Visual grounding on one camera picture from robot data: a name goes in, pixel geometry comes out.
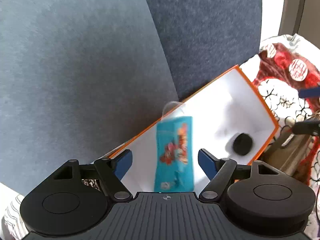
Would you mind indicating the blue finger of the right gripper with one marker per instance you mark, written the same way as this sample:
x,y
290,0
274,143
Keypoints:
x,y
309,92
307,127

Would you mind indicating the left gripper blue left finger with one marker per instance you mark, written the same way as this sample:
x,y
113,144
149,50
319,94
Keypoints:
x,y
122,163

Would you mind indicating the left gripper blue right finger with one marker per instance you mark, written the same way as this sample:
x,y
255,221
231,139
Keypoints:
x,y
208,163

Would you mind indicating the teal illustrated face mask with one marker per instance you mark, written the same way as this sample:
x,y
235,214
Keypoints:
x,y
174,169

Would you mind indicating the black hair scrunchie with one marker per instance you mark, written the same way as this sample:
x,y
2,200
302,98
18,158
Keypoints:
x,y
242,144

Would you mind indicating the olive striped zipper pouch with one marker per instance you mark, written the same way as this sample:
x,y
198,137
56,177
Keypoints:
x,y
287,151

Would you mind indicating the orange rimmed white box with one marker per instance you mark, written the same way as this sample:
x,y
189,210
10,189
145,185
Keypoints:
x,y
223,109

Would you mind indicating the blue grey cushion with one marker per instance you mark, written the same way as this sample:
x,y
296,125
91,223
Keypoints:
x,y
78,79

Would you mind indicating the dark navy cushion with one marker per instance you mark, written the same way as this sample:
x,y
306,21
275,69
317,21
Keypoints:
x,y
202,39

